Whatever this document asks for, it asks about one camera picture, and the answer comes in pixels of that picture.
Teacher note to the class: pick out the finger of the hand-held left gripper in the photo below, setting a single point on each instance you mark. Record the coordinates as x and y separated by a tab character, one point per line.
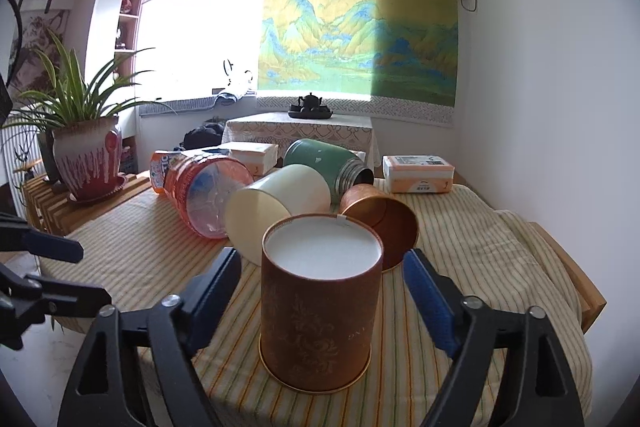
52	247
60	297

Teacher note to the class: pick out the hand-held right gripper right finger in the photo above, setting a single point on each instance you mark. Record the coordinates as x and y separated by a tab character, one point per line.
431	302

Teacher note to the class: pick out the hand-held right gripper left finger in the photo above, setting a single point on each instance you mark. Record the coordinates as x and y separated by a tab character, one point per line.
216	287

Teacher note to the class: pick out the brown patterned paper cup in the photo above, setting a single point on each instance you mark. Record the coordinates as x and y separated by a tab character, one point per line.
315	322

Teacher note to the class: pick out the cream paper cup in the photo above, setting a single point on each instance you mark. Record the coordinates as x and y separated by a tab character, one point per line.
295	192

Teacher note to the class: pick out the wooden slatted tray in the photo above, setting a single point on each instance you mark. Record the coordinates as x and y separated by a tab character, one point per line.
45	202

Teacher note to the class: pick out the potted spider plant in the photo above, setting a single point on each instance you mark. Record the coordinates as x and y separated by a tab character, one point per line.
87	152

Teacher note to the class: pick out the orange plastic bottle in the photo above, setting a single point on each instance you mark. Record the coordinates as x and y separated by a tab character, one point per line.
200	187

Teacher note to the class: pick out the brown canister lid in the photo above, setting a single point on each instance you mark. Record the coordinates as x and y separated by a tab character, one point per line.
370	202

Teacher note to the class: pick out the orange-banded tissue pack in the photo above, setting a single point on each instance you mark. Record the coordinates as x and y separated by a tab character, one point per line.
417	174

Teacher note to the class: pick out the white tissue pack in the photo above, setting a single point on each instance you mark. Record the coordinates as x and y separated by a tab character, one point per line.
257	154

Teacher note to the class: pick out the black bag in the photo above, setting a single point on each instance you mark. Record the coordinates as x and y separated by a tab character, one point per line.
202	136

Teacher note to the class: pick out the wooden table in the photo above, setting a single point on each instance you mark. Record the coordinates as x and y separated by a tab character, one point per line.
586	297

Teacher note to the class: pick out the green thermos flask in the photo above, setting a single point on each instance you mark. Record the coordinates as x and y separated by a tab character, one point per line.
315	157

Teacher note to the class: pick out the small table with lace cloth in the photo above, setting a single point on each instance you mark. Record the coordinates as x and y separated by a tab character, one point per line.
280	129

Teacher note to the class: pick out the blue cloth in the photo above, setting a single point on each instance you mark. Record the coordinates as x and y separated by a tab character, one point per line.
232	97

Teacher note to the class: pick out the black teapot on tray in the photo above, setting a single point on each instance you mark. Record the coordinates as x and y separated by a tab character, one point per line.
310	106

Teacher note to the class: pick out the landscape painting blind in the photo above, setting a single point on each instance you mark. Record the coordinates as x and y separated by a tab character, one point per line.
360	17

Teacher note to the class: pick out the ink painting wall scroll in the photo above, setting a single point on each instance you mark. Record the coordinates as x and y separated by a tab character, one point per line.
35	52

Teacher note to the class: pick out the white wall shelf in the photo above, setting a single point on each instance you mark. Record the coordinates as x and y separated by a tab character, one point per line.
126	22

